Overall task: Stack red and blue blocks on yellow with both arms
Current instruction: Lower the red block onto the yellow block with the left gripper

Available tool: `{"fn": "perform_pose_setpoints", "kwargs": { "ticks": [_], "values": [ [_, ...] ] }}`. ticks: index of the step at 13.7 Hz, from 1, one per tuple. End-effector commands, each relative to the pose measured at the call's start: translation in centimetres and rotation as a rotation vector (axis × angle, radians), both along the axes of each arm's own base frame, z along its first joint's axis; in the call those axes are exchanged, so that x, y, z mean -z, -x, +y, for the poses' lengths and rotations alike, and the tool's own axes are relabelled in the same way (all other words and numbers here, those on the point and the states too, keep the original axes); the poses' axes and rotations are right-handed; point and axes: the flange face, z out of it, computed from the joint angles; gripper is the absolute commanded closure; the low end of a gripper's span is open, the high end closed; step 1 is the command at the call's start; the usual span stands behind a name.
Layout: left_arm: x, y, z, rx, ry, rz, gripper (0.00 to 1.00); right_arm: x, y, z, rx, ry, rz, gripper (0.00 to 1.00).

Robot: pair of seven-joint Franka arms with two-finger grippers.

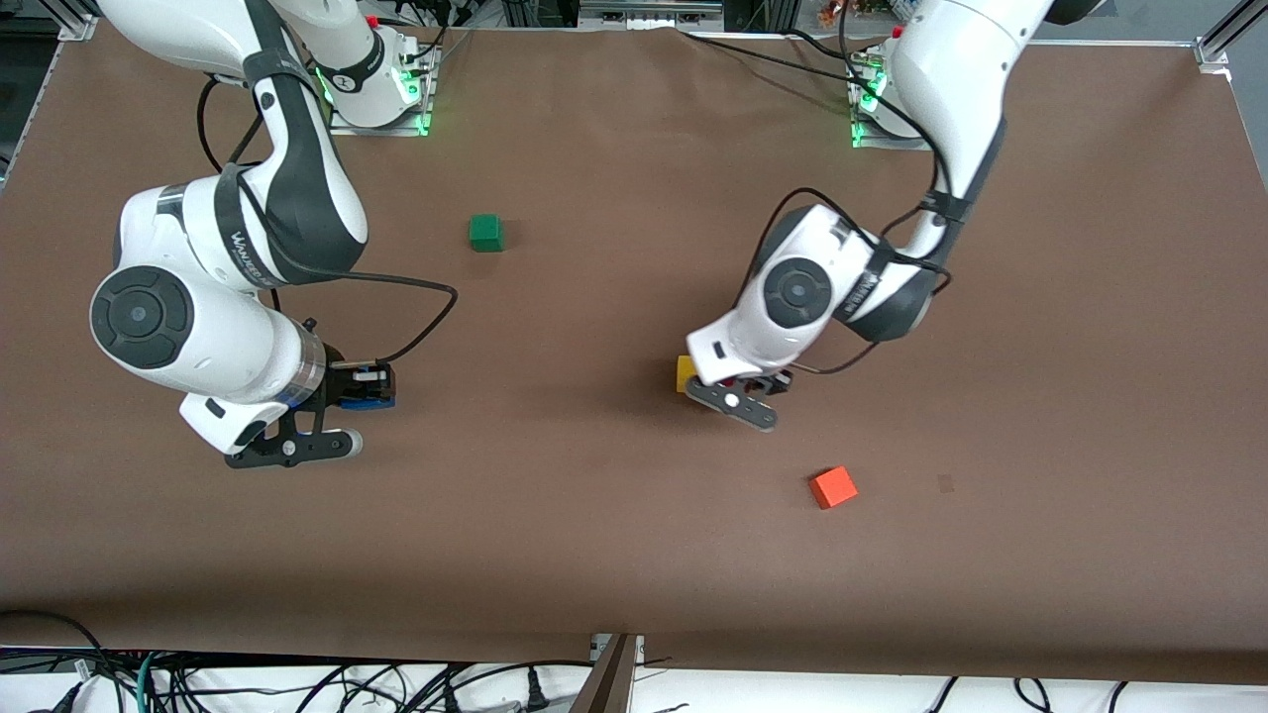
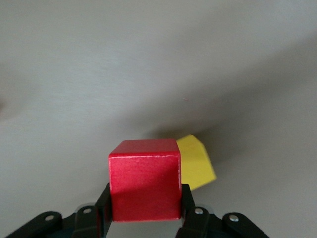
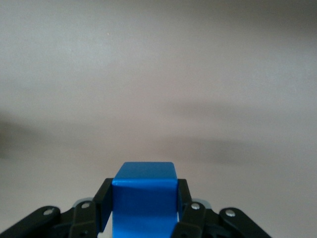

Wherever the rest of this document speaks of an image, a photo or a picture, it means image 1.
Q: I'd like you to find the orange cube block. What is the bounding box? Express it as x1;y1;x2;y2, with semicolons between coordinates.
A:
808;465;860;511

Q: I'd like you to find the brown table cover sheet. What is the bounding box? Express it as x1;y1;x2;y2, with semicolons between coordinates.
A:
0;22;1268;686

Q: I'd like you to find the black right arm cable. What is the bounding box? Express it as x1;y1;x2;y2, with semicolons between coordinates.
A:
196;77;460;368

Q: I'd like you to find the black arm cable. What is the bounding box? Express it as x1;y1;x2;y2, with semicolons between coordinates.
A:
196;77;460;368
781;0;954;376

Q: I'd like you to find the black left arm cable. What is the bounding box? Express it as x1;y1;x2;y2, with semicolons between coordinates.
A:
781;0;954;376

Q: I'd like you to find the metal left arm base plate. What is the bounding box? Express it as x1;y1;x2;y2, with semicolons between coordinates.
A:
849;50;937;153

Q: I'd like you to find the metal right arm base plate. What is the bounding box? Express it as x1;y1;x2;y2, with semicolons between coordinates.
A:
327;44;439;139

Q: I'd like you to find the black cable on table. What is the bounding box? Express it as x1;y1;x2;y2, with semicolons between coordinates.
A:
678;28;893;88

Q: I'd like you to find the metal bracket with brown bar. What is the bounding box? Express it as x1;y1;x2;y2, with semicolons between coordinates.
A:
570;633;647;713

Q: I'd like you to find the black looped cable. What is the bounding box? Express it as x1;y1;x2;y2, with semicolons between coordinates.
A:
0;610;105;679

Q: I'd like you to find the aluminium frame profile corner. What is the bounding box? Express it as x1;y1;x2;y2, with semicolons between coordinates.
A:
52;0;102;43
1193;0;1268;72

